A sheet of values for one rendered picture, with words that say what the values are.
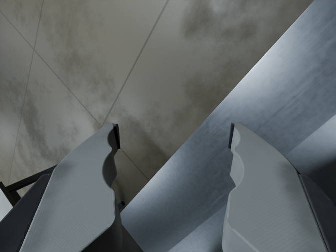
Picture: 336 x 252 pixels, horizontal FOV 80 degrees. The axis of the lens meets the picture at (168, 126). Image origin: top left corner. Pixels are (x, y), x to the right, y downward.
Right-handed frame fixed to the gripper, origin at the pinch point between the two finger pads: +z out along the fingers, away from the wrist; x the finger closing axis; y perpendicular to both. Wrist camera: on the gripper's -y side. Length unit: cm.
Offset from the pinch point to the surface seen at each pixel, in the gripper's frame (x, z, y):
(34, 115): -181, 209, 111
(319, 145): 26.5, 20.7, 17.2
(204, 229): 8, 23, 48
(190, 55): 9, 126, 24
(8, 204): -130, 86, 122
